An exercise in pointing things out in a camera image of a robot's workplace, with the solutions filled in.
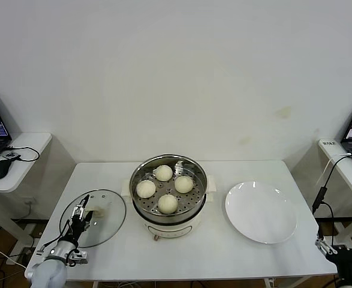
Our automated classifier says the white side table with label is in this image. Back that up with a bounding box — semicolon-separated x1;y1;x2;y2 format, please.
318;138;352;262

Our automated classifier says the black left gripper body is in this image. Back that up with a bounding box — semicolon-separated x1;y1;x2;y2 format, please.
64;216;89;243

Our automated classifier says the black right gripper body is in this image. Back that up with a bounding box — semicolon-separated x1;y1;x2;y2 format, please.
325;244;352;271

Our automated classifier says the small black hub with sticker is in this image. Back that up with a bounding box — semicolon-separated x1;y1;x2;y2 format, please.
2;151;22;163

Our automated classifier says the black looped laptop cable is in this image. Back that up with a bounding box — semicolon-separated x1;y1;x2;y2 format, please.
4;146;41;163

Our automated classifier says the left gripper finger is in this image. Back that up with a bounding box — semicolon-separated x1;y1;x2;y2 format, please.
71;194;90;221
82;209;95;225

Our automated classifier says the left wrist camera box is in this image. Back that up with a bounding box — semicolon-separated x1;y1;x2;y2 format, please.
69;250;89;266

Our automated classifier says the cream electric cooker base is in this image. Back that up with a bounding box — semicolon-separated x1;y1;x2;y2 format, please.
121;179;217;242

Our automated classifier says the white flat cable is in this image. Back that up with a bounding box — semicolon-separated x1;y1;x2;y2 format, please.
315;152;352;187

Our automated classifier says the black cable with inline adapter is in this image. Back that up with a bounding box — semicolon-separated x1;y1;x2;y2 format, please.
311;153;352;247

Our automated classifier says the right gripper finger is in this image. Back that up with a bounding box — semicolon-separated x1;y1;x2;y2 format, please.
314;227;335;256

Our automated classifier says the stainless steel steamer basket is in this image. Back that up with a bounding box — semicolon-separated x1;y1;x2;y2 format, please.
121;154;217;221

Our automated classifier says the glass lid with cream handle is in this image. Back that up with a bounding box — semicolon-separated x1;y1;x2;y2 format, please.
58;188;127;248

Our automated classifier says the white steamed baozi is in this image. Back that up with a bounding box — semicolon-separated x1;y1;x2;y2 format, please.
158;194;179;215
174;175;194;194
136;179;157;199
154;164;173;182

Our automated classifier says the white side table with mouse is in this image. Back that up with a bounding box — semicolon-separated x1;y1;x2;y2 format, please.
0;133;53;250

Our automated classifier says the white floor power strip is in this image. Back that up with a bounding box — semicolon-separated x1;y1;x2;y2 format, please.
6;248;34;266

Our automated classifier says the white round plate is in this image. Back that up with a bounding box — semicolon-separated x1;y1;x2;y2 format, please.
224;181;298;244

